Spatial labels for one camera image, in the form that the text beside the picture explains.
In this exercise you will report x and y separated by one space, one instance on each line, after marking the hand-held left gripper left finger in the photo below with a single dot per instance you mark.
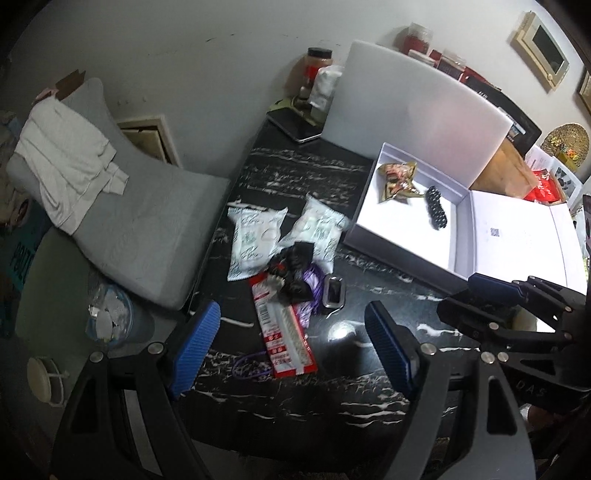
198 344

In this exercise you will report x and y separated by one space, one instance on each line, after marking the white cloth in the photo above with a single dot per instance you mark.
64 152

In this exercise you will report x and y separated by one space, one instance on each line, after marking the cream picture frame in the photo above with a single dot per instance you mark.
152 138

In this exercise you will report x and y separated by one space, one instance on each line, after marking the red-filled jar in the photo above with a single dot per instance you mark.
415 39

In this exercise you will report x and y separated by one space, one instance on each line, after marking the white foam board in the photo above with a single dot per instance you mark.
406 106

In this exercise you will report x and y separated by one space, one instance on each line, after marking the white printed paper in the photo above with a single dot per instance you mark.
568 182

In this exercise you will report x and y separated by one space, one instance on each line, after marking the woven basket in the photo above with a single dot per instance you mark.
565 138

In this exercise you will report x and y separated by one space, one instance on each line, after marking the black scrunchie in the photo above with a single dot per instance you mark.
291 270

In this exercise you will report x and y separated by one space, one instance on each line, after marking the red and white packet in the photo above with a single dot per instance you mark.
281 332

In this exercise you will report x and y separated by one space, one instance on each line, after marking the white round object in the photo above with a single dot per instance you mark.
39 378

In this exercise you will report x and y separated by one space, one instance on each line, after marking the dark jar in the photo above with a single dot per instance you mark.
450 62

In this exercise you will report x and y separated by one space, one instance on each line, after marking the white plastic bag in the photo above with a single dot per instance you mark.
325 85

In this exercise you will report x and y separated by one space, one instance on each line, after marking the white gift box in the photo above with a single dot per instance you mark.
415 219

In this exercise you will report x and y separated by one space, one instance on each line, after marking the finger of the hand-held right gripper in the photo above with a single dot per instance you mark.
466 311
491 286

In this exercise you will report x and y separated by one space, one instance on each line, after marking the black smartphone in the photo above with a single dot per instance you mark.
295 124

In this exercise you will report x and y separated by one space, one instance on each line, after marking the brown cardboard box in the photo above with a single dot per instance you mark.
69 83

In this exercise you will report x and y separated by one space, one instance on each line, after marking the black-lidded spice jar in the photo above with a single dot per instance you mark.
317 64

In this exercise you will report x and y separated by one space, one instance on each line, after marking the red snack bag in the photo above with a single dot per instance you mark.
547 187

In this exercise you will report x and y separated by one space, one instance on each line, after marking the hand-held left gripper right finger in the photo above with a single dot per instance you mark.
385 341

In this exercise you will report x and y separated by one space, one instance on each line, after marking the white bread packet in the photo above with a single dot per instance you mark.
251 240
316 224

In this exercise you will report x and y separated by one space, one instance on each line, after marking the wall picture frame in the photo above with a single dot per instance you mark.
585 90

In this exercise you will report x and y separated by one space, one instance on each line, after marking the purple sachet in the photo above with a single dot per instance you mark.
315 282

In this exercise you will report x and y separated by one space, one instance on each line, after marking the blue printed board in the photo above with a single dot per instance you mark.
23 258

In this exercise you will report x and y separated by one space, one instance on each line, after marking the white-lidded jar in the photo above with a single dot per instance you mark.
422 56

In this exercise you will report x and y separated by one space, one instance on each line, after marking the small dark plastic case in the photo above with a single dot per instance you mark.
333 293

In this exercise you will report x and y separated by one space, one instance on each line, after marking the dark red snack packet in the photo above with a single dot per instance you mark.
401 191

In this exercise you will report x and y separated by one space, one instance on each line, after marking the large black bag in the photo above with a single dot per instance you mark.
512 110

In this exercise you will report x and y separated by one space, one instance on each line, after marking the brown paper bag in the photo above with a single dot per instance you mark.
503 170

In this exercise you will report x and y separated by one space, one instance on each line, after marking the cream wall intercom panel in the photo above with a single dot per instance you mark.
540 46

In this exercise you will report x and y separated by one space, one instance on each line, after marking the grey padded chair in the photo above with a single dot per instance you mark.
152 221

